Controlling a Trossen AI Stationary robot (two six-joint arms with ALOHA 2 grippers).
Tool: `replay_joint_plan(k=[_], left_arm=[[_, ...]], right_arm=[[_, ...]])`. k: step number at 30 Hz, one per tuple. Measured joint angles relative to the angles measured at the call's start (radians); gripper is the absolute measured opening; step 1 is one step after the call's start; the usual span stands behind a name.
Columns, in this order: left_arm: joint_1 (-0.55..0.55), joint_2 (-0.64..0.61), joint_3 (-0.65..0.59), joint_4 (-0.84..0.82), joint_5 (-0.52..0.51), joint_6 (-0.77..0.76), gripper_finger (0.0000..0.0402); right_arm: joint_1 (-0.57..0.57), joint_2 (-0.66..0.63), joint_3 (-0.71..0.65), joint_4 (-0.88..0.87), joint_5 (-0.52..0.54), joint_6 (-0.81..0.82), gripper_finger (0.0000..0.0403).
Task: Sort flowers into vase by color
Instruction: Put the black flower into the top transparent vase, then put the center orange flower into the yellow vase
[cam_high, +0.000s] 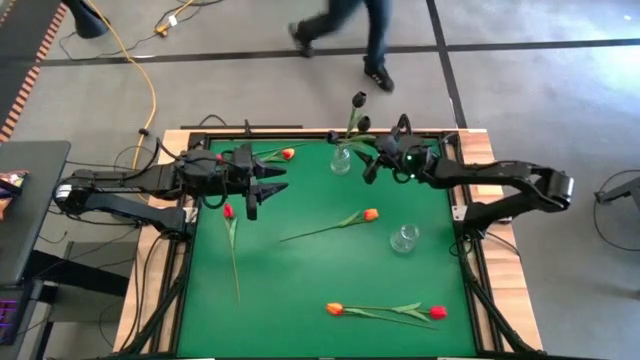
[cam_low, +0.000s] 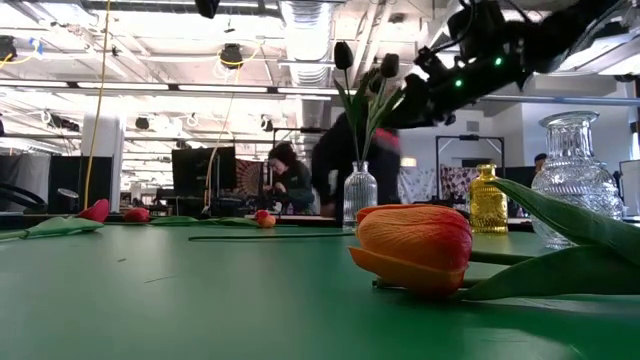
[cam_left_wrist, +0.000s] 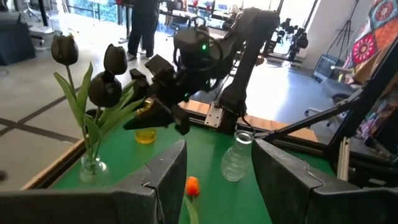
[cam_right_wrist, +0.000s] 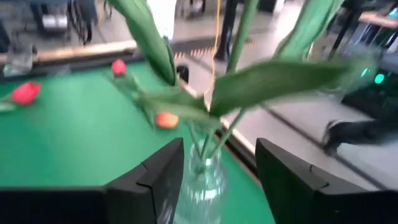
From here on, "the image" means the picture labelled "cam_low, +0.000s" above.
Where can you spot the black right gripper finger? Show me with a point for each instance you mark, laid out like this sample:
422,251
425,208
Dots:
415,115
421,87

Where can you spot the black artificial tulip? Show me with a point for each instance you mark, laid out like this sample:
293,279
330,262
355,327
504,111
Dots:
375,84
343,55
389,65

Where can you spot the reddish orange artificial tulip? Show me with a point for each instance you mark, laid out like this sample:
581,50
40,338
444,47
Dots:
265,220

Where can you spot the red artificial tulip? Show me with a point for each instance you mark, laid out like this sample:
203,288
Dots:
550,275
136,215
97,211

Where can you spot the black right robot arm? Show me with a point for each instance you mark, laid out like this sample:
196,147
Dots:
550,45

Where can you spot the small clear ribbed vase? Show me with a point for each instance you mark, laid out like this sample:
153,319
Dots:
360,200

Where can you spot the yellow glass vase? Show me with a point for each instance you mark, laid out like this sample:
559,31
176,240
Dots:
487,205

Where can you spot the large clear cut-glass vase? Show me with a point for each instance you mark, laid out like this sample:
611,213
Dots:
575,165

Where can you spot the white patterned cloth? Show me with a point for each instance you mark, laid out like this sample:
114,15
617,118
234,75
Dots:
417,185

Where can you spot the dark patterned cloth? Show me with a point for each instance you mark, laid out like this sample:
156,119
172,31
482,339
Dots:
455,182

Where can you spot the person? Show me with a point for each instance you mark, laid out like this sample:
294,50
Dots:
540,161
295,185
325,165

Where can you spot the ceiling light strip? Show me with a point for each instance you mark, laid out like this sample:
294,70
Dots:
307,91
222,88
35,83
122,86

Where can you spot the grey horizontal pipe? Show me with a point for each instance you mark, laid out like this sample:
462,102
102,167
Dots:
575,100

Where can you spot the mandala patterned tapestry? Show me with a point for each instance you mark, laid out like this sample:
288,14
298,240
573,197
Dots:
250,177

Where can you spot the black round ceiling device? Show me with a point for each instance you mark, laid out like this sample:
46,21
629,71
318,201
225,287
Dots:
231,55

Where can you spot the pale computer screen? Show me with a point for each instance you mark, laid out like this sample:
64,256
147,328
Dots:
631,187

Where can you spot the black monitor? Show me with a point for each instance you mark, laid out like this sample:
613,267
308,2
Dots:
195,172

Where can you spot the green table mat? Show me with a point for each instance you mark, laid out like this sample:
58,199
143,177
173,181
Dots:
200,300

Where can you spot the white pillar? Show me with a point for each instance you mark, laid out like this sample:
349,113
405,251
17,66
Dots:
112,160

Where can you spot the black partition panel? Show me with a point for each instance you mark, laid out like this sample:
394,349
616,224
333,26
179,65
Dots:
70,185

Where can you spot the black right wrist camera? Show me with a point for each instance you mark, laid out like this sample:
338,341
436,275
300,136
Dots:
475,30

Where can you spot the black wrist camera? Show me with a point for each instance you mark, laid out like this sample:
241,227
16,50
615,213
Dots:
475,30
207,7

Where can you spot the silver ventilation duct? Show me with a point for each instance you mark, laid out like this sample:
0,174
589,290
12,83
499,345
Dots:
306,40

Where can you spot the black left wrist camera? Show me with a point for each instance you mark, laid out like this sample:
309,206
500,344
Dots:
207,7

